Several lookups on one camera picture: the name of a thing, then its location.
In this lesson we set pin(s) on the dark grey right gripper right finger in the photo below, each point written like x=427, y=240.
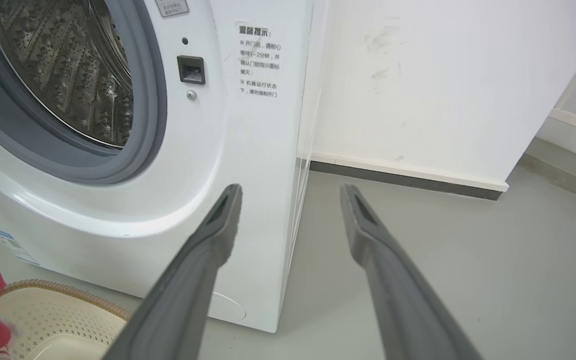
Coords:
x=398, y=290

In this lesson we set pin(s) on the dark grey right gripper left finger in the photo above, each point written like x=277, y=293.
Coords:
x=188, y=290

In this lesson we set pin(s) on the cream perforated laundry basket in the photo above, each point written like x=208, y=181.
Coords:
x=58, y=320

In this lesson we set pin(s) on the white front-load washing machine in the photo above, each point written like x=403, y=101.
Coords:
x=248, y=150

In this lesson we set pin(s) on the steel washing machine drum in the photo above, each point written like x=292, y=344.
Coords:
x=63, y=65

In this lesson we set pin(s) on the white and grey baseboard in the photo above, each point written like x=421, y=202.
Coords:
x=408, y=175

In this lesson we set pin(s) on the blue energy label sticker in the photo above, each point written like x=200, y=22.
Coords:
x=12, y=245

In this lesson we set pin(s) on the grey rubber door gasket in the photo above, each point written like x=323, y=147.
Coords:
x=148, y=100

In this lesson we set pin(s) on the black door latch socket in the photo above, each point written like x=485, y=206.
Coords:
x=191, y=69

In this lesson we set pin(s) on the Chinese text warning sticker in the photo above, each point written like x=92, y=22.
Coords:
x=260, y=60

